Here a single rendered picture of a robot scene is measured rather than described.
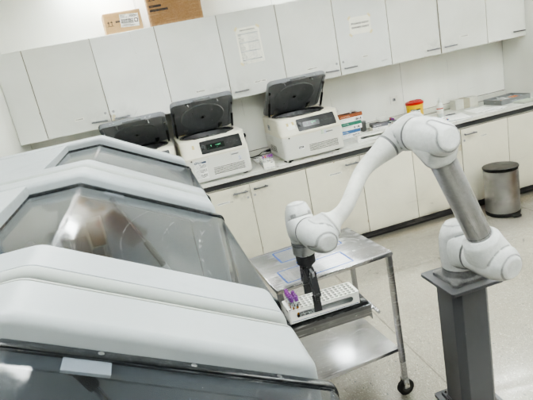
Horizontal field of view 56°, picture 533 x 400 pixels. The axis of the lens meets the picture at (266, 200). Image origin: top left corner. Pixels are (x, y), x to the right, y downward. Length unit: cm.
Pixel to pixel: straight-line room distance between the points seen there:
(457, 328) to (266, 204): 228
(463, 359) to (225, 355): 200
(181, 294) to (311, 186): 367
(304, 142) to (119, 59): 165
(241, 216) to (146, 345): 366
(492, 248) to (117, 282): 165
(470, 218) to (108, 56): 315
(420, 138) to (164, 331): 139
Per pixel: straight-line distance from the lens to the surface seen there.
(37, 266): 75
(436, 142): 183
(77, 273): 75
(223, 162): 414
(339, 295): 204
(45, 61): 436
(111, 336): 62
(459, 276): 237
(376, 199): 465
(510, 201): 497
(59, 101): 435
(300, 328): 199
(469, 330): 249
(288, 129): 426
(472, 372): 262
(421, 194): 488
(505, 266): 214
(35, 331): 62
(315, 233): 170
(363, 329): 290
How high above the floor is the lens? 183
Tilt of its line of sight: 16 degrees down
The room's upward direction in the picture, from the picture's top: 11 degrees counter-clockwise
